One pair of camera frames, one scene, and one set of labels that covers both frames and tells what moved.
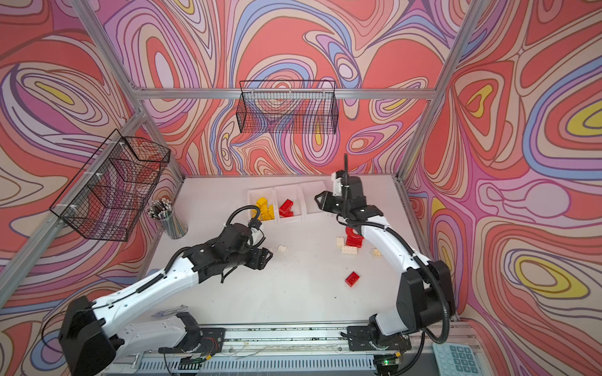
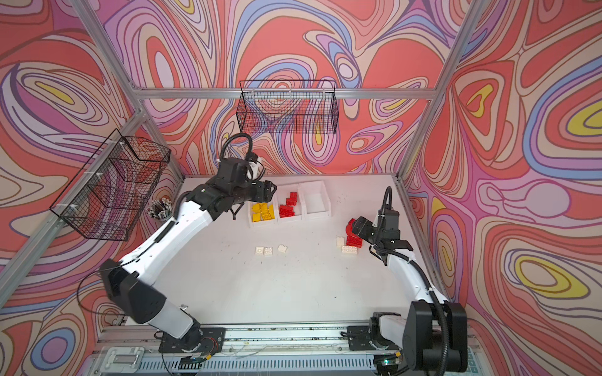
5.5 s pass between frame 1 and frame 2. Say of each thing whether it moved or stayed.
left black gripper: moved
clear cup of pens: stayed
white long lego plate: stayed
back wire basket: stayed
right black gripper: moved
